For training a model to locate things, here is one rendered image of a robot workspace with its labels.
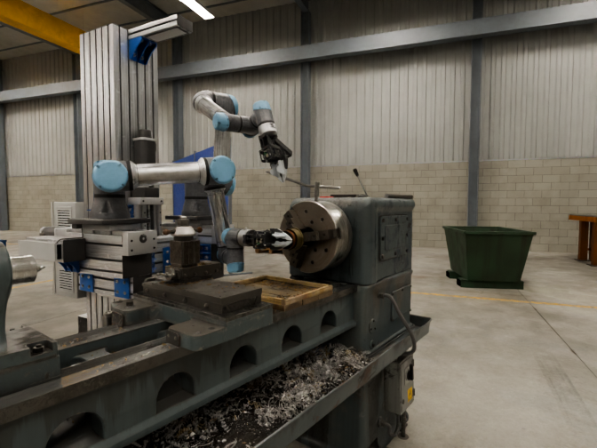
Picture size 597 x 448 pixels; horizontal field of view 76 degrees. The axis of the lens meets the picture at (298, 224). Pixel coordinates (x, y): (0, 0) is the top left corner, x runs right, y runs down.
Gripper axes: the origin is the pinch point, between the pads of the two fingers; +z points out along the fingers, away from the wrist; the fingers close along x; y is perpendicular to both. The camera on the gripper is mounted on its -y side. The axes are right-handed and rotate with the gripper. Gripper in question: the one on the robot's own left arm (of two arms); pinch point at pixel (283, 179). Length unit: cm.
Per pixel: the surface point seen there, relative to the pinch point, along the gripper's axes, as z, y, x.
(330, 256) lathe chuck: 36.5, -8.0, 7.0
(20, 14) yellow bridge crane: -819, -238, -880
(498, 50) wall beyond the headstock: -415, -1018, 33
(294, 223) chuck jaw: 19.0, -2.3, -2.3
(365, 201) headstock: 17.0, -25.4, 21.2
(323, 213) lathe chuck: 18.7, -8.0, 9.7
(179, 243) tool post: 22, 53, -7
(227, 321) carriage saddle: 49, 58, 14
